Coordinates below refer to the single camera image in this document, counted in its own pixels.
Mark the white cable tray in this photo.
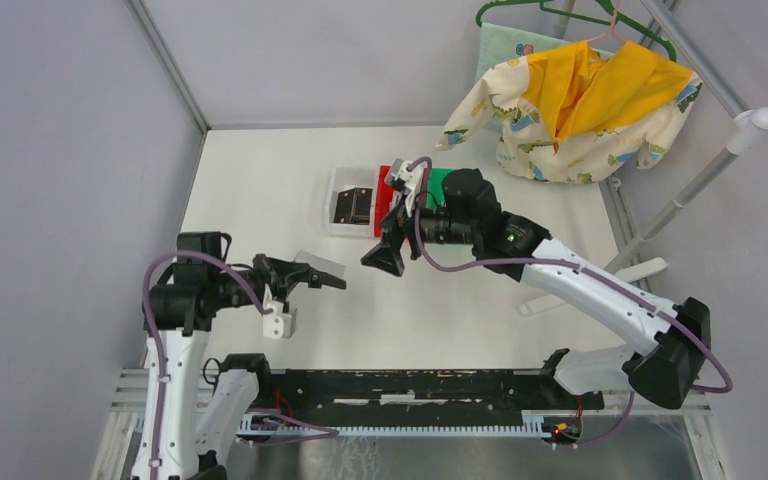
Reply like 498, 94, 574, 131
236, 413, 581, 443

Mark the green plastic bin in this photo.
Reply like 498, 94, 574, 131
426, 167, 452, 209

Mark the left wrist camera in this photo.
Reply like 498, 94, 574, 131
262, 300, 297, 339

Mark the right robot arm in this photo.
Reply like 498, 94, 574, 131
361, 165, 711, 410

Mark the yellow cream children's jacket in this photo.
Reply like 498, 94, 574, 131
434, 41, 704, 185

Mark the white plastic bin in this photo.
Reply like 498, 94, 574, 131
324, 167, 378, 238

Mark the green clothes hanger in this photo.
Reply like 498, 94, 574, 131
474, 0, 678, 61

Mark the red plastic bin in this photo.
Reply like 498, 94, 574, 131
371, 165, 395, 238

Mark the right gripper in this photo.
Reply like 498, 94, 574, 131
360, 189, 478, 278

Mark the white clothes rack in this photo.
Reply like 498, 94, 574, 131
516, 0, 768, 318

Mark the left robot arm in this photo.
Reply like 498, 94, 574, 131
130, 231, 347, 479

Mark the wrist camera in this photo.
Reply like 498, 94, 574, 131
262, 300, 297, 339
385, 156, 431, 211

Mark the pink clothes hanger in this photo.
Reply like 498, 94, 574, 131
587, 0, 628, 47

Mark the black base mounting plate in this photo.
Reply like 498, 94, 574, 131
254, 369, 605, 427

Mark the light green towel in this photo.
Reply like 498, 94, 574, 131
475, 23, 617, 130

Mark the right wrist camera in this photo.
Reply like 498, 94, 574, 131
385, 156, 431, 211

